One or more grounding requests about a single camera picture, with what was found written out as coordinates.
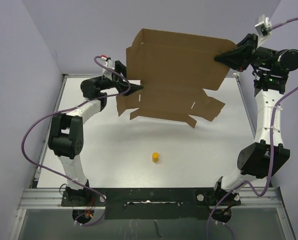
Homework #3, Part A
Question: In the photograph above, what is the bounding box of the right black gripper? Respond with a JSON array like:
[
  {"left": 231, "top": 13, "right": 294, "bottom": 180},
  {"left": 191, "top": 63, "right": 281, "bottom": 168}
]
[{"left": 213, "top": 33, "right": 277, "bottom": 73}]

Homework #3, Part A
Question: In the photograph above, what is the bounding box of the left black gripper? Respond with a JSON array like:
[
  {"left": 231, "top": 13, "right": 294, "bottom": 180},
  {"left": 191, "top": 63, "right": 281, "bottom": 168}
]
[{"left": 95, "top": 61, "right": 143, "bottom": 95}]

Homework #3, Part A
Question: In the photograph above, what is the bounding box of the brown cardboard box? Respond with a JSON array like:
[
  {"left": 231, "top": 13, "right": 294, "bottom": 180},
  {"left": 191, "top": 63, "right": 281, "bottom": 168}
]
[{"left": 116, "top": 28, "right": 236, "bottom": 127}]

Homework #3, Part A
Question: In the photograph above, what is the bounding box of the small yellow cylinder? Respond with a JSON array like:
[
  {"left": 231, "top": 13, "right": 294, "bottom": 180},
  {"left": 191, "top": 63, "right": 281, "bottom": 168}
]
[{"left": 152, "top": 152, "right": 159, "bottom": 163}]

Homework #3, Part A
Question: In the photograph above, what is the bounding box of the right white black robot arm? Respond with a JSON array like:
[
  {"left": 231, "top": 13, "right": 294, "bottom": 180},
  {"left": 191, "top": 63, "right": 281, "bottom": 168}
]
[{"left": 211, "top": 33, "right": 298, "bottom": 205}]

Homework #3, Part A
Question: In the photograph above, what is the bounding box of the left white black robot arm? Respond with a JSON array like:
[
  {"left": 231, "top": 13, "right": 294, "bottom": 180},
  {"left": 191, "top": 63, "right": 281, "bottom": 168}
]
[{"left": 48, "top": 56, "right": 143, "bottom": 206}]

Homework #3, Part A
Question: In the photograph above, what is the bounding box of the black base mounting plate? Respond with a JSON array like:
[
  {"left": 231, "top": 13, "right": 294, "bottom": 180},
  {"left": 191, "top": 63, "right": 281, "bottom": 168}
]
[{"left": 61, "top": 187, "right": 241, "bottom": 223}]

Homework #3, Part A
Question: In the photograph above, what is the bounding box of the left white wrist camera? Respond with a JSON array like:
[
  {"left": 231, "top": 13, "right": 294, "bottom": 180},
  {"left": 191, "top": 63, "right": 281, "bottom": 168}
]
[{"left": 102, "top": 59, "right": 115, "bottom": 80}]

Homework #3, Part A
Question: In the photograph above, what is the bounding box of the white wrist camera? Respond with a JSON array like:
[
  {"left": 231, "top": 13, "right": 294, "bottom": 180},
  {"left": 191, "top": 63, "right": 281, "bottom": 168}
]
[
  {"left": 254, "top": 15, "right": 272, "bottom": 41},
  {"left": 102, "top": 59, "right": 115, "bottom": 80}
]

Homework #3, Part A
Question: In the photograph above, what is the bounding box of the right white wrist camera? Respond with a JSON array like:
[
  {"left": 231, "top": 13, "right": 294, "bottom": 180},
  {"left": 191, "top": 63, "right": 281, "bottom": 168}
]
[{"left": 254, "top": 15, "right": 272, "bottom": 41}]

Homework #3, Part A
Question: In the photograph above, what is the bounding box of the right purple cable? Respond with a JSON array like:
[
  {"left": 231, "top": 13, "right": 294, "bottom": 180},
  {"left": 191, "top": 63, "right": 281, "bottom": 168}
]
[{"left": 206, "top": 15, "right": 298, "bottom": 240}]

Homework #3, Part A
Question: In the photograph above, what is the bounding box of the aluminium table frame rail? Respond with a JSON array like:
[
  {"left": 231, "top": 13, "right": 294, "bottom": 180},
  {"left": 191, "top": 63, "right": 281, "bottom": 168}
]
[{"left": 8, "top": 73, "right": 296, "bottom": 240}]

